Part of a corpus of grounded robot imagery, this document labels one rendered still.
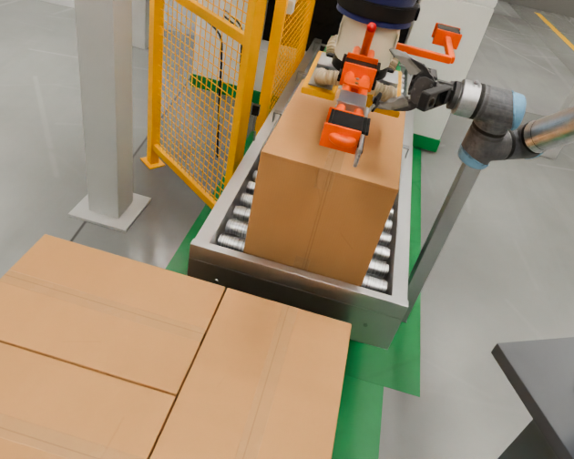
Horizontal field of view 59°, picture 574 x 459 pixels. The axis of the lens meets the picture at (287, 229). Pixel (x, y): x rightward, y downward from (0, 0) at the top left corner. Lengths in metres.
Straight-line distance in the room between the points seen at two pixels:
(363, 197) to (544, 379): 0.64
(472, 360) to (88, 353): 1.65
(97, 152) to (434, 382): 1.78
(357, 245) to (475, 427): 0.99
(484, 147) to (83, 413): 1.18
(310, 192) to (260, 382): 0.54
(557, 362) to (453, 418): 0.81
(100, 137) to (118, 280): 1.00
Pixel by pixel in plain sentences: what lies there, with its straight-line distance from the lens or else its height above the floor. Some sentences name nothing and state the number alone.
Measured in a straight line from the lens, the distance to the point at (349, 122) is 1.03.
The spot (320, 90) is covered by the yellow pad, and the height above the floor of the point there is 1.10.
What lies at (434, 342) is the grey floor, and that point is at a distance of 2.42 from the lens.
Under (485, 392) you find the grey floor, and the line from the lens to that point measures 2.37.
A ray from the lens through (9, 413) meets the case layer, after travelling 1.35.
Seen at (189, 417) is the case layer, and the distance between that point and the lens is 1.30.
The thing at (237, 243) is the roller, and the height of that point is 0.55.
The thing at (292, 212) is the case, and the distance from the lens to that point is 1.52.
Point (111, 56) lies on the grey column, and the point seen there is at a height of 0.83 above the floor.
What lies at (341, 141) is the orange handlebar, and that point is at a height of 1.22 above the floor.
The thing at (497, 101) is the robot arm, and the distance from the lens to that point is 1.38.
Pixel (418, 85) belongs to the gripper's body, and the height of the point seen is 1.23.
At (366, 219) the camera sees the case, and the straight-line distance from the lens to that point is 1.49.
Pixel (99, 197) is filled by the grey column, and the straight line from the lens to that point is 2.62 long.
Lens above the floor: 1.67
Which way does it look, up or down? 38 degrees down
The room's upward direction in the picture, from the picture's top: 13 degrees clockwise
